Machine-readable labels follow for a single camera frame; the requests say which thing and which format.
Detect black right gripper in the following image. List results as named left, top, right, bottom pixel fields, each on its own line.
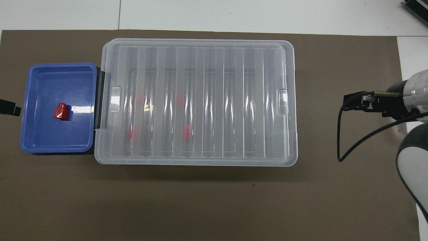
left=344, top=80, right=410, bottom=121

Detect clear plastic box lid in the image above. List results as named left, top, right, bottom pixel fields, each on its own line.
left=94, top=38, right=298, bottom=166

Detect blue plastic tray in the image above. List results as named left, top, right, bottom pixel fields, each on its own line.
left=19, top=63, right=98, bottom=154

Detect clear plastic storage box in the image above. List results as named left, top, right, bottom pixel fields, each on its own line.
left=97, top=40, right=296, bottom=164

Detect dark ribbed device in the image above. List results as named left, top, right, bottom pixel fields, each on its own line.
left=402, top=0, right=428, bottom=28

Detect brown table mat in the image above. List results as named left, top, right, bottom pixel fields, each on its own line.
left=0, top=29, right=421, bottom=241

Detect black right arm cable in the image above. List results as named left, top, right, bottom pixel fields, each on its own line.
left=338, top=91, right=428, bottom=162

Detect black box latch handle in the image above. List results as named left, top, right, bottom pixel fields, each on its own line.
left=95, top=69, right=106, bottom=129

